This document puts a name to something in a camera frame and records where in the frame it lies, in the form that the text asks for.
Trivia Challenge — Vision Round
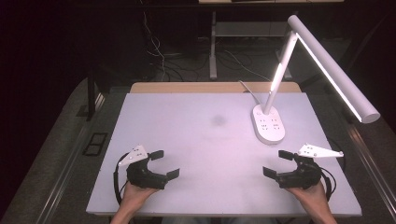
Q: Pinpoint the person's left hand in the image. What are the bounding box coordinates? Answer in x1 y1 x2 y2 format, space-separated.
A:
119 180 160 215

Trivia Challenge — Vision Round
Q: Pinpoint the metal floor rail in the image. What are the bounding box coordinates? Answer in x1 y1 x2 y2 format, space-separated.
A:
344 118 396 220
33 92 106 224

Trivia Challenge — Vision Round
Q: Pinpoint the black stand leg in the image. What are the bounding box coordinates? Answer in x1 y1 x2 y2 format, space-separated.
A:
86 70 97 121

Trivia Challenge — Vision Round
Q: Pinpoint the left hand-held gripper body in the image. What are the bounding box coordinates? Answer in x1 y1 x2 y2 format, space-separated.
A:
117 144 168 190

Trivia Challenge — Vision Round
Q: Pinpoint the white desk lamp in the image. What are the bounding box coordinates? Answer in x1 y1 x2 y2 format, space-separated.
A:
250 14 382 147

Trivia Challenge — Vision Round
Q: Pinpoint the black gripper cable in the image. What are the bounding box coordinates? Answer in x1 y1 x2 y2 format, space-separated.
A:
319 155 347 203
113 152 129 206

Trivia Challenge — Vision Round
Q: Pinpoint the person's right hand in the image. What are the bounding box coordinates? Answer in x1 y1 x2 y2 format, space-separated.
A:
286 181 332 217

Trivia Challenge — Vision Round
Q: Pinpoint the tangle of floor cables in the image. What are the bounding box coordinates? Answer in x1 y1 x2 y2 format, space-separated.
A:
141 10 273 83

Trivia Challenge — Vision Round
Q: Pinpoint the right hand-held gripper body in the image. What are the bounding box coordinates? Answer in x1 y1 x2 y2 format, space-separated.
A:
276 143 345 190

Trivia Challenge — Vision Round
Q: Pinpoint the grey metal stand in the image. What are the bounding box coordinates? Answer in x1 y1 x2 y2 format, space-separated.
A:
209 11 294 81

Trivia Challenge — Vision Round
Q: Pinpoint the white lamp cable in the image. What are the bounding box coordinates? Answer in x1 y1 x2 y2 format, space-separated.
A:
238 79 262 105

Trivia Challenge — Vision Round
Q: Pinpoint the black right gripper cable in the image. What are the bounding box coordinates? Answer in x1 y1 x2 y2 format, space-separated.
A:
319 155 347 203

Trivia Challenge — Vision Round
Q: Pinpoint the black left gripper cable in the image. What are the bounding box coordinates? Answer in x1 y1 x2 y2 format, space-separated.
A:
113 152 129 206

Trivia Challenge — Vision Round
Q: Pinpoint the white table mat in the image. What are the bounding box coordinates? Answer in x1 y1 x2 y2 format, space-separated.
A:
86 91 363 217

